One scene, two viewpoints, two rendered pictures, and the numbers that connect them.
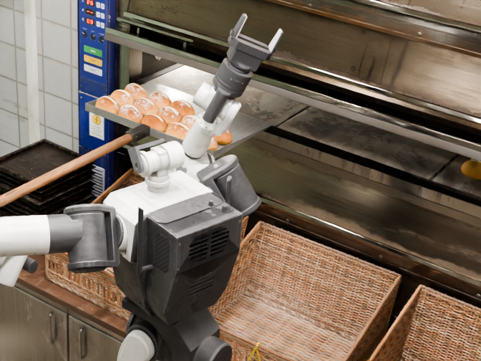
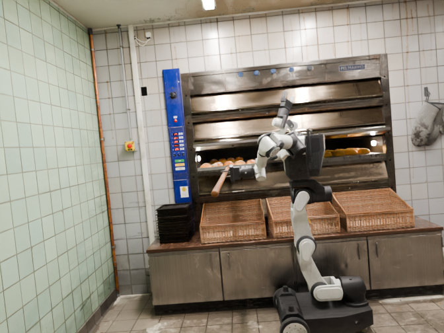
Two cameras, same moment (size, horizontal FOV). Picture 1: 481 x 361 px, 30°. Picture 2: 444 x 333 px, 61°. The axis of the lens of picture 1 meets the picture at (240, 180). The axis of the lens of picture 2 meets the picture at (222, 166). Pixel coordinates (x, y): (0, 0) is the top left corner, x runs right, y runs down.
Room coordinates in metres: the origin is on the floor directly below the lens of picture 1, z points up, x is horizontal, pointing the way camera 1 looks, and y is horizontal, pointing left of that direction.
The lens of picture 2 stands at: (-0.19, 1.97, 1.38)
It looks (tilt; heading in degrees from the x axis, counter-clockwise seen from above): 3 degrees down; 331
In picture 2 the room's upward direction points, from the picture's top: 5 degrees counter-clockwise
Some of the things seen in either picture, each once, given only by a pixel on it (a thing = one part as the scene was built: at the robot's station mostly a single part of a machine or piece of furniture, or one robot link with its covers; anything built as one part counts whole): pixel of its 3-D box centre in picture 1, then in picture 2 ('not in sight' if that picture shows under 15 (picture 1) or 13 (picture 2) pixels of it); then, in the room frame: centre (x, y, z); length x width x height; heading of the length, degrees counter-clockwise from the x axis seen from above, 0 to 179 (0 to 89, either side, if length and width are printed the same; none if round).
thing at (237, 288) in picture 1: (290, 311); (300, 214); (2.41, -0.20, 0.72); 0.56 x 0.49 x 0.28; 60
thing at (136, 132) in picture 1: (137, 133); not in sight; (2.66, 0.35, 1.20); 0.09 x 0.04 x 0.03; 148
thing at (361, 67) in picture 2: not in sight; (283, 75); (2.67, -0.34, 1.99); 1.80 x 0.08 x 0.21; 59
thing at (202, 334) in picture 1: (177, 333); (310, 191); (1.88, 0.13, 1.00); 0.28 x 0.13 x 0.18; 58
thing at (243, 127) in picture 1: (179, 113); (228, 166); (2.85, 0.23, 1.19); 0.55 x 0.36 x 0.03; 58
